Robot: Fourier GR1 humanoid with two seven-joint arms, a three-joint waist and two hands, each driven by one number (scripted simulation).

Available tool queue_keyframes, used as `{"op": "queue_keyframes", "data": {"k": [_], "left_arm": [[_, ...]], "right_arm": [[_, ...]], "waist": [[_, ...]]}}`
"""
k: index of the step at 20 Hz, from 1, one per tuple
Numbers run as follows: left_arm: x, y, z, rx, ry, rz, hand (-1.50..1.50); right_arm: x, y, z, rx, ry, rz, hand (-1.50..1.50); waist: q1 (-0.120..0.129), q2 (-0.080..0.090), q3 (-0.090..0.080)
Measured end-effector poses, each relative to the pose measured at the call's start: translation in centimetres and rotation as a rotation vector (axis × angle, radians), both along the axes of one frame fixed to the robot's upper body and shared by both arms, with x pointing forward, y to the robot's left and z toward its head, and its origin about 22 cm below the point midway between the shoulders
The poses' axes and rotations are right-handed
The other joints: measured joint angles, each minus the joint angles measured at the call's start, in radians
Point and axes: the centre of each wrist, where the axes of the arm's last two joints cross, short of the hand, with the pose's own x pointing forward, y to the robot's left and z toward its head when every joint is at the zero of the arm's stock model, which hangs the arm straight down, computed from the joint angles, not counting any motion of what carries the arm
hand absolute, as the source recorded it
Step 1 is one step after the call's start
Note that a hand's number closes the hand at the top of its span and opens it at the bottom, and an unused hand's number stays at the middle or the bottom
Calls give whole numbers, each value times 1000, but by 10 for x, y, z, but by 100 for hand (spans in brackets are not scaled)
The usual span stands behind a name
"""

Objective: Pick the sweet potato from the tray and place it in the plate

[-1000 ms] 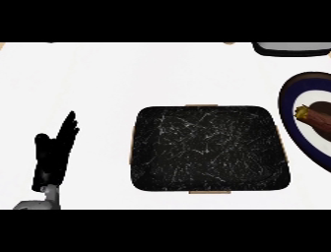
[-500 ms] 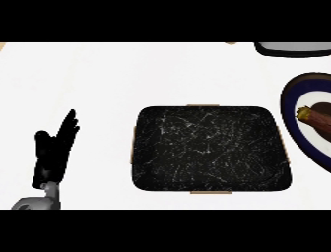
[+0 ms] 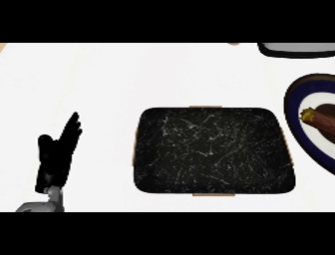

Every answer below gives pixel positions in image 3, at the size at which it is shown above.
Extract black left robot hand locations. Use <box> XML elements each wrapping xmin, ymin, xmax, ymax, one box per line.
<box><xmin>34</xmin><ymin>112</ymin><xmax>85</xmax><ymax>195</ymax></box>

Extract black square tray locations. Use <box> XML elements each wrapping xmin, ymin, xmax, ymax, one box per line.
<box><xmin>132</xmin><ymin>105</ymin><xmax>297</xmax><ymax>197</ymax></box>

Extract reddish brown sweet potato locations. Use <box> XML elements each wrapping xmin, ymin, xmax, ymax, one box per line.
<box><xmin>299</xmin><ymin>107</ymin><xmax>335</xmax><ymax>137</ymax></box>

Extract blue and white plate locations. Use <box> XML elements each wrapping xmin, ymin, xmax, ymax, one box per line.
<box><xmin>283</xmin><ymin>73</ymin><xmax>335</xmax><ymax>185</ymax></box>

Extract grey and black appliance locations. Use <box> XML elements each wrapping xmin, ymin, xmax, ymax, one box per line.
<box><xmin>256</xmin><ymin>42</ymin><xmax>335</xmax><ymax>60</ymax></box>

